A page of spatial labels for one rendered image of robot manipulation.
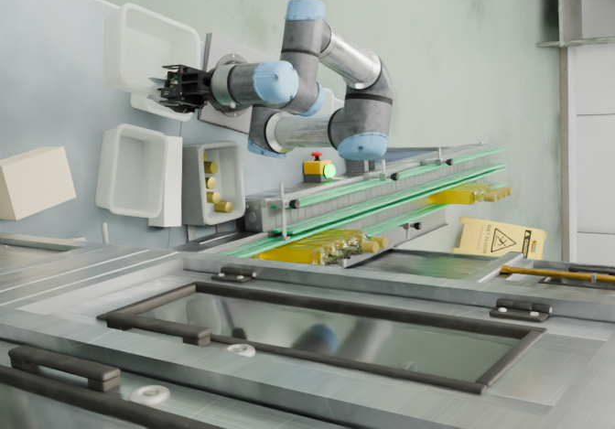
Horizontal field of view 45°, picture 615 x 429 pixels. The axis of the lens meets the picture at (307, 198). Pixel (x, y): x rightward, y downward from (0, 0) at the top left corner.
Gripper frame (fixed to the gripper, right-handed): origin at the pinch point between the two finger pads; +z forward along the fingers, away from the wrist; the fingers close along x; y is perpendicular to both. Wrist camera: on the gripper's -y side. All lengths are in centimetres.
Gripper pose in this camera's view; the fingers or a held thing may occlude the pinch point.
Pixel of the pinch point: (156, 92)
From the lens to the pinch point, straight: 157.2
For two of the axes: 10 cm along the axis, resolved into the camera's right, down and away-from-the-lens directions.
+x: -0.6, 10.0, -0.3
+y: -5.7, -0.6, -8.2
